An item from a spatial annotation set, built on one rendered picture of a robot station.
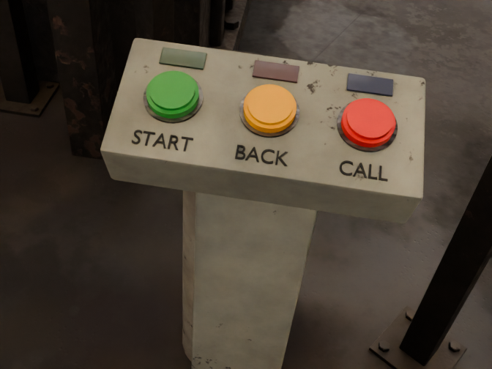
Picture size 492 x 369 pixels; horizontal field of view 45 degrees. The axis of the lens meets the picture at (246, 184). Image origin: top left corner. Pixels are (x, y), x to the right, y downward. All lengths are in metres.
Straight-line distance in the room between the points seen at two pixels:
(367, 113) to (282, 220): 0.11
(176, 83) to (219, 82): 0.04
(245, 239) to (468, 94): 1.26
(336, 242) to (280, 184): 0.75
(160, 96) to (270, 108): 0.08
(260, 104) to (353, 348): 0.67
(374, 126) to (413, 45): 1.41
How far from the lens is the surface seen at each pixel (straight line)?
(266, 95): 0.45
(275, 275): 0.54
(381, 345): 1.05
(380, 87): 0.48
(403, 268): 1.18
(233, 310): 0.59
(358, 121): 0.45
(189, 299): 0.86
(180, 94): 0.45
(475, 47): 1.93
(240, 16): 1.71
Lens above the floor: 0.87
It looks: 44 degrees down
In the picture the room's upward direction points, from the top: 6 degrees clockwise
